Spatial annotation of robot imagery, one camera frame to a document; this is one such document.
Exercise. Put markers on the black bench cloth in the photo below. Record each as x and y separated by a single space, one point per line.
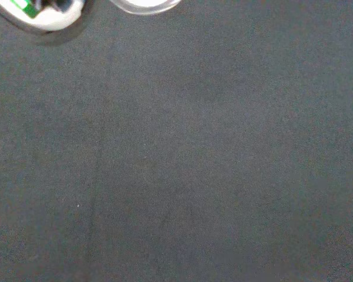
176 152

